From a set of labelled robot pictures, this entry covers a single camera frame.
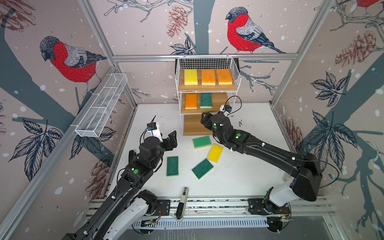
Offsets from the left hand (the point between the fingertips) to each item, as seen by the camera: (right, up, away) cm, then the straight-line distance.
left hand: (169, 132), depth 70 cm
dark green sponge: (+19, +17, +17) cm, 31 cm away
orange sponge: (+10, +17, +17) cm, 26 cm away
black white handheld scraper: (+6, -35, +1) cm, 35 cm away
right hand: (+16, +6, +7) cm, 18 cm away
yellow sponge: (+25, -16, +24) cm, 38 cm away
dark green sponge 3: (+17, -23, +16) cm, 32 cm away
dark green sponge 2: (-1, -22, +16) cm, 27 cm away
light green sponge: (+17, -10, +28) cm, 34 cm away
